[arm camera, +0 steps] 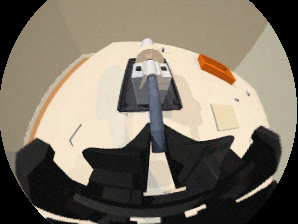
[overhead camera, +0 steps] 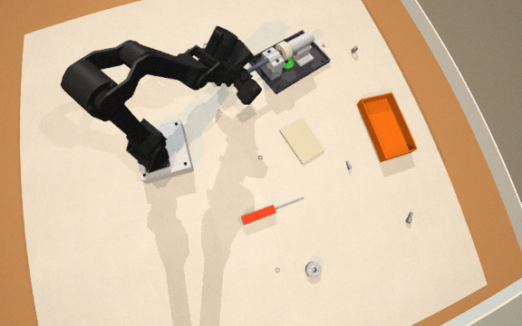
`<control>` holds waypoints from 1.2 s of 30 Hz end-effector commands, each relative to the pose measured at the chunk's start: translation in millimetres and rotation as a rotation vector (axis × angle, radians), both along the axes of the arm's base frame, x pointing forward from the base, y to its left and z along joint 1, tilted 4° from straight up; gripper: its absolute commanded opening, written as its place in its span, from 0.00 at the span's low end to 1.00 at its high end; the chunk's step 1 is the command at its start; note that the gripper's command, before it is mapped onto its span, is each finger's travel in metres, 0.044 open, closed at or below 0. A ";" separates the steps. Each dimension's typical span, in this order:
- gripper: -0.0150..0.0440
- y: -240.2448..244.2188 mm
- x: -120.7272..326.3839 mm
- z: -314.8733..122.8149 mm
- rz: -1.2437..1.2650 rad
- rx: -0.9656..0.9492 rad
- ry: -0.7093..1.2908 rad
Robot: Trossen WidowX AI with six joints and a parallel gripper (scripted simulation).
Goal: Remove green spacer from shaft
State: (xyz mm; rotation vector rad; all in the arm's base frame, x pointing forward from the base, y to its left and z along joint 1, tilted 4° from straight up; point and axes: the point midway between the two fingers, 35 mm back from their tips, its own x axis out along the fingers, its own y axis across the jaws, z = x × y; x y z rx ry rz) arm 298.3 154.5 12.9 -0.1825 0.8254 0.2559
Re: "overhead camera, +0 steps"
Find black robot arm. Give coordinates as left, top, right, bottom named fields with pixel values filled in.
left=60, top=26, right=254, bottom=174

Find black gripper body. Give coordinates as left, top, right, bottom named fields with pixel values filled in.
left=215, top=61, right=262, bottom=105

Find grey metal shaft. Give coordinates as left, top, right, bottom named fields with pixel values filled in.
left=246, top=51, right=283, bottom=73

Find orange rectangular tray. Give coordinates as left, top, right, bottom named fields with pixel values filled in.
left=357, top=92, right=417, bottom=162

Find red-handled screwdriver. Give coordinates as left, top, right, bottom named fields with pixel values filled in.
left=241, top=197, right=305, bottom=225

